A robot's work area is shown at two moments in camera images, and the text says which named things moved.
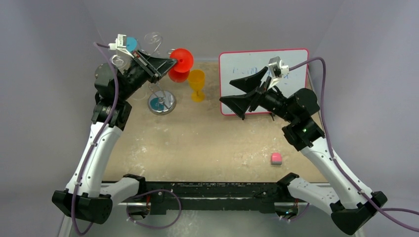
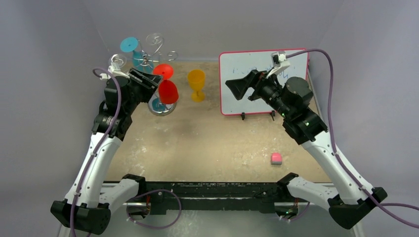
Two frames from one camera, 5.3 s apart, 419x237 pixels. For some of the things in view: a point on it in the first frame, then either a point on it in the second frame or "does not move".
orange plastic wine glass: (197, 78) does not move
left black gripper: (153, 67) → (148, 84)
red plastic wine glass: (180, 73) → (168, 92)
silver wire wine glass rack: (161, 102) does not move
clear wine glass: (118, 61) does not move
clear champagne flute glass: (152, 41) does not move
